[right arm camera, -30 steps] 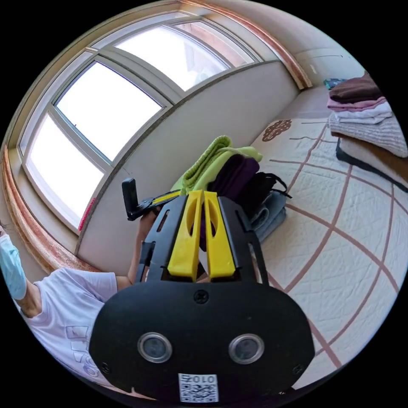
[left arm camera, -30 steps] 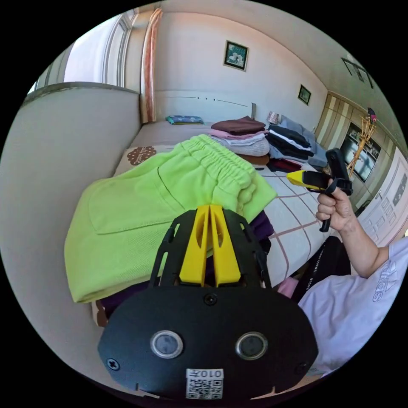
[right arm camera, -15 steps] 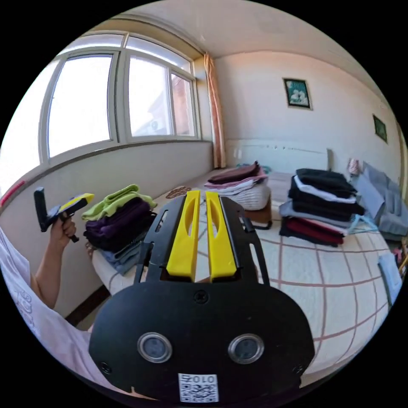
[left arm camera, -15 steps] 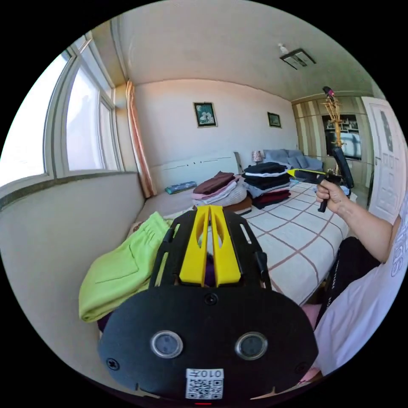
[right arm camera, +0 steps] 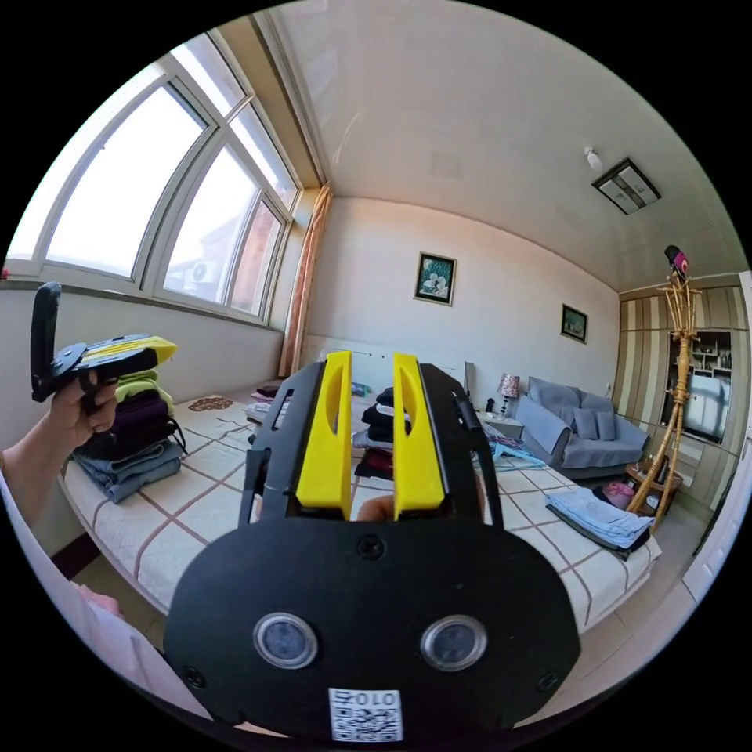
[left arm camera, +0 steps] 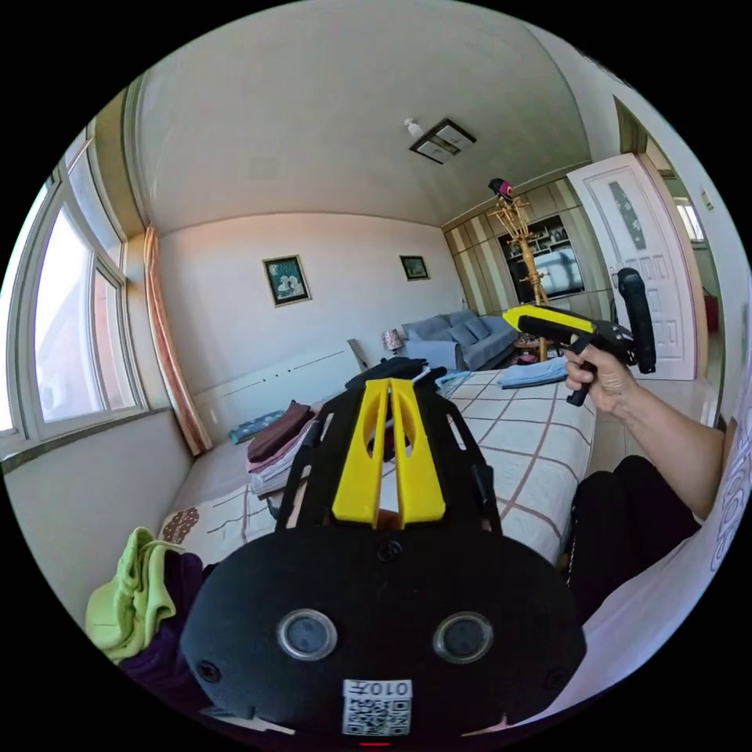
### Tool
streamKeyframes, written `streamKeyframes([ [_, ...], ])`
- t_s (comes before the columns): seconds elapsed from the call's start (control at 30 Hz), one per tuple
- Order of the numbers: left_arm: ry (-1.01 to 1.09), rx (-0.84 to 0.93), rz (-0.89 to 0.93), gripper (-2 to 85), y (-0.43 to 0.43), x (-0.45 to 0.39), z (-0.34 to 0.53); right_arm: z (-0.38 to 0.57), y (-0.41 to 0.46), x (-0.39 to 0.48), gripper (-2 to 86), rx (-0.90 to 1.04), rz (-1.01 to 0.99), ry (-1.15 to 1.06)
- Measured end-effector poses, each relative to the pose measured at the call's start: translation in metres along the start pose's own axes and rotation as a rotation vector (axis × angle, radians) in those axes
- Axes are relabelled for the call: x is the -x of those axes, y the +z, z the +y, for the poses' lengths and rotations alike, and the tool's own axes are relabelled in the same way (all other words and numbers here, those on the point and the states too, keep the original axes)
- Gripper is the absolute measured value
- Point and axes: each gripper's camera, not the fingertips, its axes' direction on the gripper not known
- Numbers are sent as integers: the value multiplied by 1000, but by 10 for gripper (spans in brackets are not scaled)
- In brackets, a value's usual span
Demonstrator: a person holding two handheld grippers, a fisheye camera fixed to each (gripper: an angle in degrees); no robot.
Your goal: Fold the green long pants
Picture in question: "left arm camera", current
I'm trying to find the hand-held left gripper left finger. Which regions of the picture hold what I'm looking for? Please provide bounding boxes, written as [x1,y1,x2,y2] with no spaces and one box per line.
[331,378,389,523]

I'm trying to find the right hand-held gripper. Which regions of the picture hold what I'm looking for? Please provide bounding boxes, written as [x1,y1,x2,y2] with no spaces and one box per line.
[502,303,638,407]

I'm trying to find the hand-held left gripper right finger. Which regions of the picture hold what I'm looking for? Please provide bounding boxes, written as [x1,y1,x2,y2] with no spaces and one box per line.
[390,379,446,525]

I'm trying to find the person's right forearm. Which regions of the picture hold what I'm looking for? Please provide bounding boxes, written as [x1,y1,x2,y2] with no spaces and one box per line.
[610,380,731,521]

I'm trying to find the green long pants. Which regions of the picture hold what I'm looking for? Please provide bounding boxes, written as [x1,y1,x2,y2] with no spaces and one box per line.
[84,526,178,666]

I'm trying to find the person's right hand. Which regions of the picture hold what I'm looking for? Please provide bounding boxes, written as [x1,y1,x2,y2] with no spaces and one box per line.
[566,345,642,417]

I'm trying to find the wooden coat rack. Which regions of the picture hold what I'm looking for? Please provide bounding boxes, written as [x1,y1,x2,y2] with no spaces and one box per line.
[486,178,560,360]

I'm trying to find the folded light blue garment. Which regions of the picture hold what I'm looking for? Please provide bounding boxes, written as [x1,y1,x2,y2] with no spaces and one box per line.
[497,356,570,391]

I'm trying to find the pile of clothes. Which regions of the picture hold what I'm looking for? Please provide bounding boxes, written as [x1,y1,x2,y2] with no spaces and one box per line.
[246,400,320,501]

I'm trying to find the blue-grey sofa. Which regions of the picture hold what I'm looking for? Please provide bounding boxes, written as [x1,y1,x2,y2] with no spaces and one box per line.
[401,309,522,372]

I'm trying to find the black garment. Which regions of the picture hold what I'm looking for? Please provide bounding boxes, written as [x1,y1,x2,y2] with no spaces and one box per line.
[345,356,449,393]

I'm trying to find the bed with checked quilt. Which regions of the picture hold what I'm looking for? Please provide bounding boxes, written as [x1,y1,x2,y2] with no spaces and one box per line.
[157,367,598,568]

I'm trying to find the white door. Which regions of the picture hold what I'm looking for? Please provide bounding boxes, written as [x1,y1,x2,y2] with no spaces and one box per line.
[566,153,701,381]

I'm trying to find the teal patterned pillow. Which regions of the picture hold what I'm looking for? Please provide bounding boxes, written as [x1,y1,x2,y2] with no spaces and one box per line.
[227,413,290,446]

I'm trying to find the large framed picture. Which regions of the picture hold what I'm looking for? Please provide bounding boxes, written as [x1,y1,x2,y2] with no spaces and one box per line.
[262,253,313,309]

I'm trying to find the square ceiling lamp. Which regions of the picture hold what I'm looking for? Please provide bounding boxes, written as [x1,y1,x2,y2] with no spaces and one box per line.
[408,117,478,166]

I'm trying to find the pink striped curtain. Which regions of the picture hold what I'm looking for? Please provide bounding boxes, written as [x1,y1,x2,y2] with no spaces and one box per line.
[143,225,215,457]

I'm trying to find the person's body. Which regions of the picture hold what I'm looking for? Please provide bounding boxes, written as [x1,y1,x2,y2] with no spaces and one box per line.
[561,375,752,732]

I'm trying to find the purple garment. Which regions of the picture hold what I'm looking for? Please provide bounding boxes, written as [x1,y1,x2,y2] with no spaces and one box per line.
[119,551,219,709]

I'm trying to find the window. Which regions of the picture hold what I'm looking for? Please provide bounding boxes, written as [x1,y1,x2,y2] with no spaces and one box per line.
[0,132,149,450]

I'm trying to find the striped wall cupboard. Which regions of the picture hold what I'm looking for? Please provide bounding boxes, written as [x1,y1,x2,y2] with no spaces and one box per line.
[442,175,613,321]

